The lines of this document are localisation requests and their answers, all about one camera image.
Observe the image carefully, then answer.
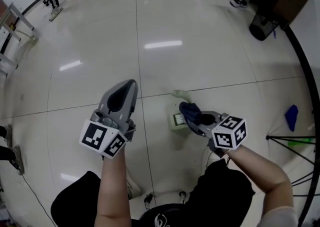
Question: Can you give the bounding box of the thin black floor cable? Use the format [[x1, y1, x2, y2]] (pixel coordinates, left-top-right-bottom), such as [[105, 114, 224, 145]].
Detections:
[[14, 163, 59, 227]]

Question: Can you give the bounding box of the person's right white shoe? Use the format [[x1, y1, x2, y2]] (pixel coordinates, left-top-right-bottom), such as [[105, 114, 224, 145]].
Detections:
[[201, 149, 218, 172]]

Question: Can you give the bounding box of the black round bin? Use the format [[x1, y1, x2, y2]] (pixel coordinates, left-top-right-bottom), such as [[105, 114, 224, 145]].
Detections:
[[248, 12, 280, 42]]

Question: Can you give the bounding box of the pale green plastic basket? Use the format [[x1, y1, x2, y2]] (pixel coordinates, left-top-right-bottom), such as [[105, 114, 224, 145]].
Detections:
[[167, 95, 191, 137]]

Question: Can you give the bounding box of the green plastic object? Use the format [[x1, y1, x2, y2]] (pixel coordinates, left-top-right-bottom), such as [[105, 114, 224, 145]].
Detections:
[[287, 137, 315, 148]]

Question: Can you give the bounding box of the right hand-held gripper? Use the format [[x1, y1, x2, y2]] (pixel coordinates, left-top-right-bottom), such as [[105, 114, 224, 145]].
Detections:
[[186, 110, 247, 158]]

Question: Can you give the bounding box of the dark blue wiping cloth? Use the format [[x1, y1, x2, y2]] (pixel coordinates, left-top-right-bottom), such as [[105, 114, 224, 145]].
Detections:
[[178, 101, 202, 127]]

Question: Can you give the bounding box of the person's pale shirt sleeve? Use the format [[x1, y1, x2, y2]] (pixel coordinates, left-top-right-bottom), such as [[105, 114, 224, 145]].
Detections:
[[259, 205, 300, 227]]

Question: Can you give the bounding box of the person's right forearm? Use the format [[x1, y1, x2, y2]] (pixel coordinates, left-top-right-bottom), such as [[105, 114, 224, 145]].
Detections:
[[226, 144, 293, 227]]

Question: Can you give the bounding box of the person's right leg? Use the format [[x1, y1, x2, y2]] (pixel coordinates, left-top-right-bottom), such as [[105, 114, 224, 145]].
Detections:
[[186, 158, 256, 227]]

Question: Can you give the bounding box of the person's leg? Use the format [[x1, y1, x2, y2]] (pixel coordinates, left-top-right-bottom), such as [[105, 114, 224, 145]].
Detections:
[[51, 170, 103, 227], [186, 158, 256, 227]]

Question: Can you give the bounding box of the person's left leg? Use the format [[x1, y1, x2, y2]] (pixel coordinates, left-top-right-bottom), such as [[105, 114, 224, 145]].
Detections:
[[51, 170, 103, 227]]

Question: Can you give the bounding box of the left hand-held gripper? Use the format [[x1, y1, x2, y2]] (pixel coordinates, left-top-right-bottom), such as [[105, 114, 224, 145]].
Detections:
[[79, 79, 139, 159]]

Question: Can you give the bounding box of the person's left forearm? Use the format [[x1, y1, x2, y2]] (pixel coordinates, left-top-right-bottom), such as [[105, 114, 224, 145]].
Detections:
[[94, 149, 132, 227]]

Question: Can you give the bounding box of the black stool with chrome legs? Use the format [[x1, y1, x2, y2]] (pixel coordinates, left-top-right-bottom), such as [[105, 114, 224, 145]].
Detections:
[[143, 190, 196, 227]]

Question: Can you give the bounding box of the black round metal rack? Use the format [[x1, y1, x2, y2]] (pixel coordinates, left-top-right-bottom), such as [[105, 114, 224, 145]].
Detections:
[[266, 24, 320, 227]]

